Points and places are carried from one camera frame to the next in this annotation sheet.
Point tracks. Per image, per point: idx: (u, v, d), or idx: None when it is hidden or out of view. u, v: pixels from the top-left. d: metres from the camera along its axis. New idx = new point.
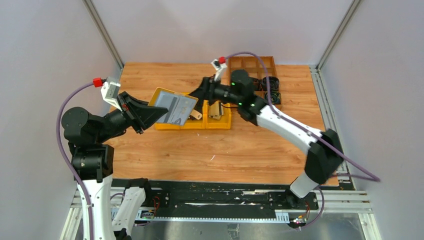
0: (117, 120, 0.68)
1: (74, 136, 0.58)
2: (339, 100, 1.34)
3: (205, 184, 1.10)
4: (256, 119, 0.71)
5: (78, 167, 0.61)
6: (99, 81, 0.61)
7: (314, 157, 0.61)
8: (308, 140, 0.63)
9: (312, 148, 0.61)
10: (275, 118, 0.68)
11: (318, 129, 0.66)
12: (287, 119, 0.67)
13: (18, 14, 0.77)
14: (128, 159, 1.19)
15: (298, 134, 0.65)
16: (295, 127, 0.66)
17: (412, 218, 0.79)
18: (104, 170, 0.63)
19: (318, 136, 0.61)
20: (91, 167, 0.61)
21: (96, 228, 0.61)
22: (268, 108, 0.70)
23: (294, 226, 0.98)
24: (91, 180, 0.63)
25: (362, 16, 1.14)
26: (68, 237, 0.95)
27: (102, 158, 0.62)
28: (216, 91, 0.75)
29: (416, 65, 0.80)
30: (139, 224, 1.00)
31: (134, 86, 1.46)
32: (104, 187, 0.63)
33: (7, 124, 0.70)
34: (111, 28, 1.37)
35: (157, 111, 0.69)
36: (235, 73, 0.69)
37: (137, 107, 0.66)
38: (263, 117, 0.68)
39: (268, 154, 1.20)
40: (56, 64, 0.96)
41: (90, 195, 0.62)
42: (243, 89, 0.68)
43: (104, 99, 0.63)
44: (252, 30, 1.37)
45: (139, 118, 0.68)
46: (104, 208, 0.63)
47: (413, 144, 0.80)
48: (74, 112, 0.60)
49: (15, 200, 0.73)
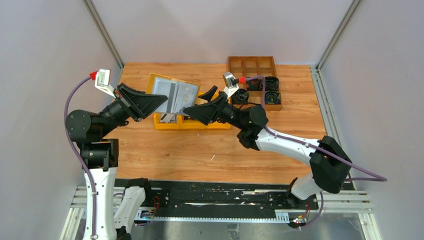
0: (116, 111, 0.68)
1: (80, 137, 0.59)
2: (339, 99, 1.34)
3: (205, 184, 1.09)
4: (256, 144, 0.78)
5: (86, 156, 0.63)
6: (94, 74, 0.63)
7: (318, 168, 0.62)
8: (308, 151, 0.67)
9: (314, 160, 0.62)
10: (273, 138, 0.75)
11: (315, 139, 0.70)
12: (284, 137, 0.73)
13: (18, 14, 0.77)
14: (128, 159, 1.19)
15: (297, 148, 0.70)
16: (293, 142, 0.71)
17: (412, 218, 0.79)
18: (110, 161, 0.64)
19: (316, 146, 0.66)
20: (99, 157, 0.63)
21: (99, 217, 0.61)
22: (265, 130, 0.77)
23: (294, 226, 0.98)
24: (98, 168, 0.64)
25: (362, 16, 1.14)
26: (69, 237, 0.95)
27: (109, 150, 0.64)
28: (224, 110, 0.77)
29: (417, 65, 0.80)
30: (138, 224, 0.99)
31: (134, 86, 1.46)
32: (110, 176, 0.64)
33: (7, 124, 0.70)
34: (111, 28, 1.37)
35: (155, 99, 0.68)
36: (253, 111, 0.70)
37: (132, 95, 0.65)
38: (261, 140, 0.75)
39: (268, 154, 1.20)
40: (57, 65, 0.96)
41: (95, 184, 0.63)
42: (255, 127, 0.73)
43: (96, 87, 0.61)
44: (252, 30, 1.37)
45: (137, 106, 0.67)
46: (107, 199, 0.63)
47: (413, 144, 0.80)
48: (76, 115, 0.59)
49: (14, 200, 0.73)
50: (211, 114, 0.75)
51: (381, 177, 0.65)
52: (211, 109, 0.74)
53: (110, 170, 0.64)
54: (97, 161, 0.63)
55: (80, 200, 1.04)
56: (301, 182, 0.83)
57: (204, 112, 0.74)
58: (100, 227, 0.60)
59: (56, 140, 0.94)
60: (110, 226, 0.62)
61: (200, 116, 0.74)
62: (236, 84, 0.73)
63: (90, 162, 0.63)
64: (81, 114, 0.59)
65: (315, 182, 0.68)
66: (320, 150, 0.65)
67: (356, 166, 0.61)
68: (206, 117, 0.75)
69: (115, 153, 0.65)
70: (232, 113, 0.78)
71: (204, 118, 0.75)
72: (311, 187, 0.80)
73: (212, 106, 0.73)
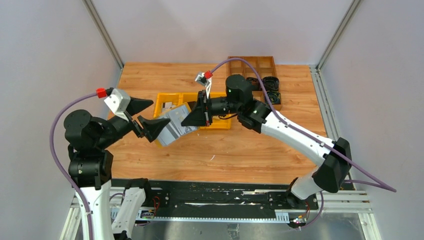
0: (121, 126, 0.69)
1: (74, 135, 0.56)
2: (339, 99, 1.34)
3: (205, 184, 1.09)
4: (260, 126, 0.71)
5: (75, 174, 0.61)
6: (103, 92, 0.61)
7: (329, 171, 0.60)
8: (322, 152, 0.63)
9: (327, 162, 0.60)
10: (283, 127, 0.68)
11: (329, 139, 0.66)
12: (295, 128, 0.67)
13: (17, 14, 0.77)
14: (128, 159, 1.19)
15: (310, 145, 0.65)
16: (306, 137, 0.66)
17: (413, 219, 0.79)
18: (101, 177, 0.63)
19: (331, 148, 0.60)
20: (89, 173, 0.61)
21: (96, 234, 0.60)
22: (273, 116, 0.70)
23: (294, 226, 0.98)
24: (90, 187, 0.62)
25: (362, 16, 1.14)
26: (69, 237, 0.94)
27: (99, 165, 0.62)
28: (213, 107, 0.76)
29: (416, 65, 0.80)
30: (139, 224, 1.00)
31: (134, 86, 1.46)
32: (103, 193, 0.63)
33: (6, 124, 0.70)
34: (111, 27, 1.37)
35: (161, 123, 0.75)
36: (230, 80, 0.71)
37: (151, 123, 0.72)
38: (269, 126, 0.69)
39: (268, 154, 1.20)
40: (56, 64, 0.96)
41: (88, 203, 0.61)
42: (242, 94, 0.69)
43: (114, 112, 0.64)
44: (252, 30, 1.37)
45: (148, 132, 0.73)
46: (103, 216, 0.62)
47: (413, 144, 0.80)
48: (76, 114, 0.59)
49: (14, 199, 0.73)
50: (202, 116, 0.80)
51: (390, 189, 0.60)
52: (199, 113, 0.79)
53: (103, 187, 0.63)
54: (88, 178, 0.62)
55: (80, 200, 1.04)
56: (301, 182, 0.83)
57: (196, 117, 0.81)
58: None
59: (56, 140, 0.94)
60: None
61: (197, 121, 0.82)
62: (206, 81, 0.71)
63: (80, 179, 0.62)
64: (80, 112, 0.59)
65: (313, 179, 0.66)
66: (335, 153, 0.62)
67: (357, 165, 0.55)
68: (201, 120, 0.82)
69: (106, 167, 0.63)
70: (223, 105, 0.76)
71: (200, 121, 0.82)
72: (312, 186, 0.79)
73: (198, 109, 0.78)
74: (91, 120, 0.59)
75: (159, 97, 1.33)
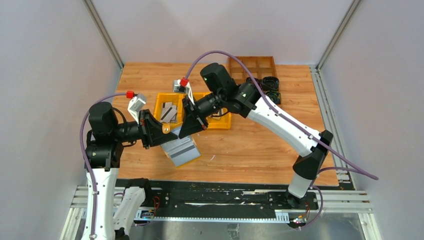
0: (132, 131, 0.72)
1: (95, 118, 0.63)
2: (339, 99, 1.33)
3: (205, 184, 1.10)
4: (247, 111, 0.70)
5: (89, 156, 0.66)
6: (131, 95, 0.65)
7: (315, 162, 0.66)
8: (309, 144, 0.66)
9: (313, 154, 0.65)
10: (273, 115, 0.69)
11: (316, 130, 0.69)
12: (285, 118, 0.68)
13: (18, 14, 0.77)
14: (128, 159, 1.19)
15: (299, 136, 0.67)
16: (296, 129, 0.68)
17: (413, 220, 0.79)
18: (112, 162, 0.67)
19: (319, 140, 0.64)
20: (101, 157, 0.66)
21: (98, 216, 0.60)
22: (262, 100, 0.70)
23: (294, 226, 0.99)
24: (100, 168, 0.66)
25: (361, 17, 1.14)
26: (69, 237, 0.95)
27: (111, 151, 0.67)
28: (202, 106, 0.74)
29: (416, 65, 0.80)
30: (138, 224, 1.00)
31: (134, 86, 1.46)
32: (111, 177, 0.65)
33: (7, 124, 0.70)
34: (111, 28, 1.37)
35: (166, 136, 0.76)
36: (211, 66, 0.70)
37: (153, 125, 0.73)
38: (260, 113, 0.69)
39: (267, 154, 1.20)
40: (56, 64, 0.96)
41: (97, 183, 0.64)
42: (218, 79, 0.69)
43: (128, 110, 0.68)
44: (252, 30, 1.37)
45: (151, 135, 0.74)
46: (108, 198, 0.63)
47: (413, 145, 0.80)
48: (100, 103, 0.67)
49: (14, 199, 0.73)
50: (196, 122, 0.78)
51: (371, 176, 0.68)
52: (192, 120, 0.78)
53: (112, 170, 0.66)
54: (99, 161, 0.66)
55: (80, 200, 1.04)
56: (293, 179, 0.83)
57: (192, 125, 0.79)
58: (99, 226, 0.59)
59: (56, 141, 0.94)
60: (109, 226, 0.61)
61: (194, 128, 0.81)
62: (184, 88, 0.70)
63: (93, 162, 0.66)
64: (102, 102, 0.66)
65: (296, 167, 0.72)
66: (321, 146, 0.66)
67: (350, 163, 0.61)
68: (197, 126, 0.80)
69: (117, 153, 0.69)
70: (211, 103, 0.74)
71: (196, 128, 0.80)
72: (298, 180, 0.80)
73: (188, 117, 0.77)
74: (111, 110, 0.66)
75: (159, 97, 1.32)
